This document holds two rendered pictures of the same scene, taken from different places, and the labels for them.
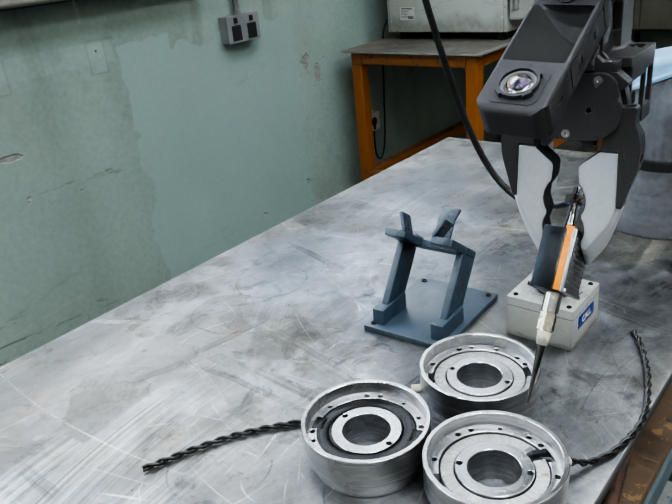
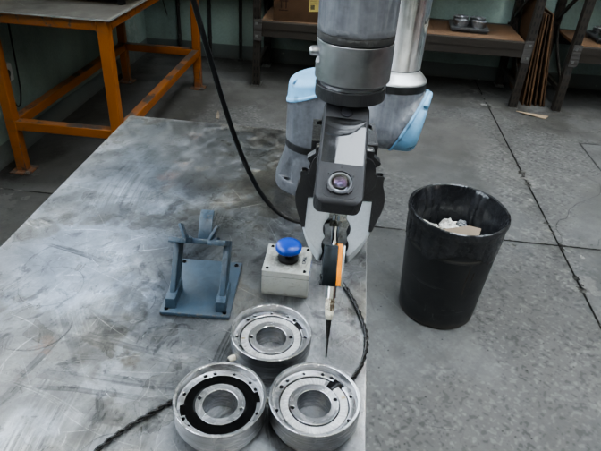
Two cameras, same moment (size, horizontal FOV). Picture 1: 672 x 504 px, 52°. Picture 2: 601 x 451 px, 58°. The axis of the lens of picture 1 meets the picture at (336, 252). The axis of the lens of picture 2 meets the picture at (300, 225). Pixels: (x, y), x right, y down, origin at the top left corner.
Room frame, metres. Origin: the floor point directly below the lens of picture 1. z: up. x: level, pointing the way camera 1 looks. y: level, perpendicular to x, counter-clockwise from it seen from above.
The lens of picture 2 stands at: (0.08, 0.18, 1.34)
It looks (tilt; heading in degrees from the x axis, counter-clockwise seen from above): 33 degrees down; 322
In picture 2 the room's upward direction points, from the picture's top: 4 degrees clockwise
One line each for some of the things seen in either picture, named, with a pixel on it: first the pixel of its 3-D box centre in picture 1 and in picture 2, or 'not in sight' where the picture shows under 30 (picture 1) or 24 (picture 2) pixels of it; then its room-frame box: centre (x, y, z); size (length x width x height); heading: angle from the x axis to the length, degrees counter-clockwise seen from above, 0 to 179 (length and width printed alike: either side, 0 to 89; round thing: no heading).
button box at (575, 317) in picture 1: (555, 304); (288, 267); (0.62, -0.22, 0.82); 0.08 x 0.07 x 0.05; 138
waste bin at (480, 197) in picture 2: not in sight; (446, 259); (1.01, -1.20, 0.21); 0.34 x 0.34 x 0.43
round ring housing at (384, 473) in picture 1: (367, 437); (220, 408); (0.45, -0.01, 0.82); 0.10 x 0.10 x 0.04
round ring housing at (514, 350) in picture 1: (479, 382); (270, 341); (0.51, -0.12, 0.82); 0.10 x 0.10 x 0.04
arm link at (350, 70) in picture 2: not in sight; (350, 62); (0.48, -0.18, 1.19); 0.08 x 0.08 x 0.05
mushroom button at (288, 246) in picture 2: not in sight; (288, 256); (0.62, -0.22, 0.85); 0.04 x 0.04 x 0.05
